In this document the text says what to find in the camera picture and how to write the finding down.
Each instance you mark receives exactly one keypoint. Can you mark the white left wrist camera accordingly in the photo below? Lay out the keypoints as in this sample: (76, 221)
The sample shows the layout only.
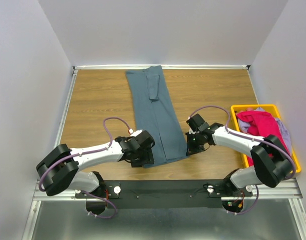
(135, 133)

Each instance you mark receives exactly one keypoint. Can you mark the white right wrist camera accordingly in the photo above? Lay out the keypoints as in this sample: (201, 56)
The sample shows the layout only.
(191, 132)

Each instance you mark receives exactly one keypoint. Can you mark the yellow plastic bin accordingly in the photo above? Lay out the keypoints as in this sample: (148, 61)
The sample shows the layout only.
(263, 120)

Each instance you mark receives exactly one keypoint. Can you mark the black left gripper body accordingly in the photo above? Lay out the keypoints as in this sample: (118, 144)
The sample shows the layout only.
(143, 157)

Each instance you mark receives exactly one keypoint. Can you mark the aluminium left table rail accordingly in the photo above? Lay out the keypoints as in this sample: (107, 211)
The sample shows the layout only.
(65, 108)

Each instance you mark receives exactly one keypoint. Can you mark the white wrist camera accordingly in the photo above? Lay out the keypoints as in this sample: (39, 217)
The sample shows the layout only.
(135, 133)
(191, 132)

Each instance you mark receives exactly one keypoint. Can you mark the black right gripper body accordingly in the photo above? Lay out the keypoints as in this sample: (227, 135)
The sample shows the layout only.
(194, 144)

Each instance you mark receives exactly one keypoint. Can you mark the magenta t-shirt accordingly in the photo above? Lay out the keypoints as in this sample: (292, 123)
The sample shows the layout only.
(265, 127)

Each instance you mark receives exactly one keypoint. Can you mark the aluminium table rail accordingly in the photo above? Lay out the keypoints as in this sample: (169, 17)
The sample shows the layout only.
(164, 66)
(65, 108)

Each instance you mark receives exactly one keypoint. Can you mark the lavender t-shirt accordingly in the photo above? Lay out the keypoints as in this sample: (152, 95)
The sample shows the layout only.
(282, 132)

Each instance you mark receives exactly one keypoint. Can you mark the aluminium front frame rail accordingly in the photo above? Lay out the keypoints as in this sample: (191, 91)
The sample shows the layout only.
(213, 188)

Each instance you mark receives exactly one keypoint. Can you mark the teal blue t-shirt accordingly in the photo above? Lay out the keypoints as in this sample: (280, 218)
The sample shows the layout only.
(153, 111)

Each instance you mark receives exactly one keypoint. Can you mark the aluminium back table rail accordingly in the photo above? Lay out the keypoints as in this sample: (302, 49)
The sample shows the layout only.
(164, 66)

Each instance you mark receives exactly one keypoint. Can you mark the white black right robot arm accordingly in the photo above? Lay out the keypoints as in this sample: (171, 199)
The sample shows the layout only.
(271, 161)

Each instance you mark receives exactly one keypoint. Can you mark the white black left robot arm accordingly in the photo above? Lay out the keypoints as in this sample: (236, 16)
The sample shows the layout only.
(62, 168)

